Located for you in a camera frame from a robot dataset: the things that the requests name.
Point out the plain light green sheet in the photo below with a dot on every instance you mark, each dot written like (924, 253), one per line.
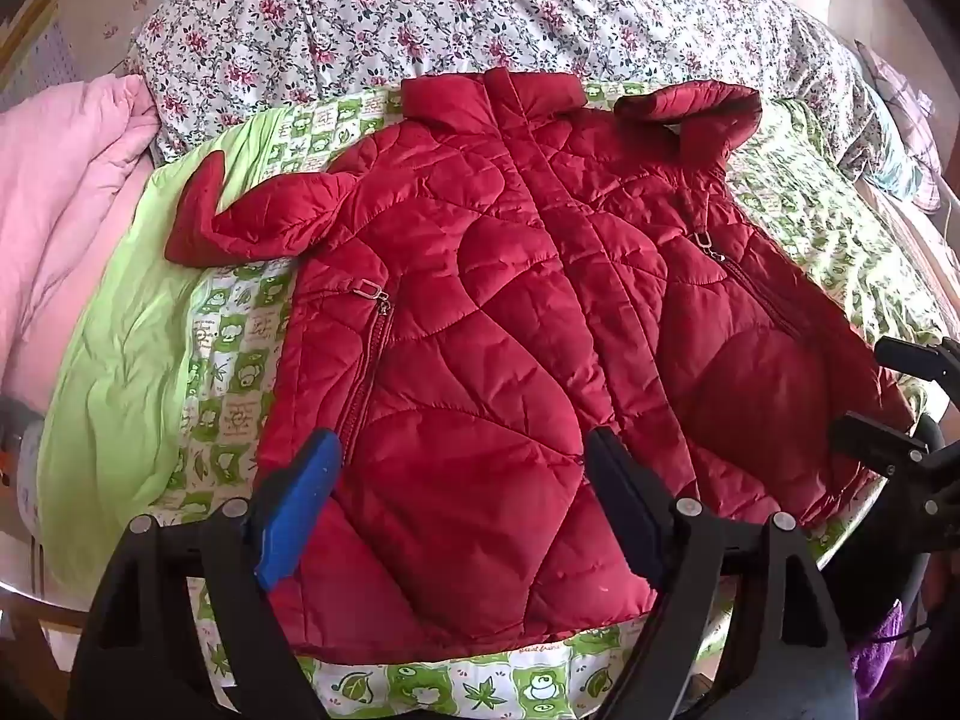
(112, 360)

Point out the wooden bed frame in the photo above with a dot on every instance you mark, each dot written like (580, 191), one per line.
(30, 0)

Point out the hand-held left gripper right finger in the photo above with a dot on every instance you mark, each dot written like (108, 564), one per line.
(637, 517)

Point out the pink blanket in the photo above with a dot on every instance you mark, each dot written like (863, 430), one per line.
(52, 187)

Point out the floral quilt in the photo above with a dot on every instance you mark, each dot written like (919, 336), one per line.
(420, 15)

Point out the purple clothing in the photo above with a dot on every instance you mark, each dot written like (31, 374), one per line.
(889, 652)

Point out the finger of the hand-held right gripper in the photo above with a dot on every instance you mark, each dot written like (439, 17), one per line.
(919, 360)
(881, 439)

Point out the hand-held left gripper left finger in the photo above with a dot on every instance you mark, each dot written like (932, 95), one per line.
(296, 510)

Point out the striped pink pillow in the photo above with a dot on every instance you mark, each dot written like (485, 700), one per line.
(904, 120)

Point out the green frog-print blanket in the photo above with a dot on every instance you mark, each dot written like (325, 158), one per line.
(817, 225)

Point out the red quilted jacket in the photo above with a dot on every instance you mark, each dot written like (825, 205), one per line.
(495, 330)

